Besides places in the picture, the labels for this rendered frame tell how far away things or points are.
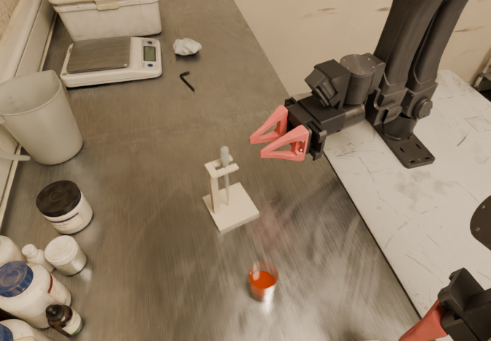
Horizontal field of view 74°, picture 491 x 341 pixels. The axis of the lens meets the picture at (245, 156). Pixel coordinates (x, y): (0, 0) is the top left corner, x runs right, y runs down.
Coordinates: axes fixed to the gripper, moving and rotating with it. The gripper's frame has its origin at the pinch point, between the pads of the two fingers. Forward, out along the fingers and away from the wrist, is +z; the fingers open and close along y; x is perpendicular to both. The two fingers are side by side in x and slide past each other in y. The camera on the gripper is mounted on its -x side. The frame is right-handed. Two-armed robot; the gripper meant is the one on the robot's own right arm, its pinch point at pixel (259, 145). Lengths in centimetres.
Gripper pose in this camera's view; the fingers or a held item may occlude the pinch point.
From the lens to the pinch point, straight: 53.1
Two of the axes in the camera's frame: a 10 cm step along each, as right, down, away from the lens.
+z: -8.9, 3.5, -3.0
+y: 4.6, 6.6, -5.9
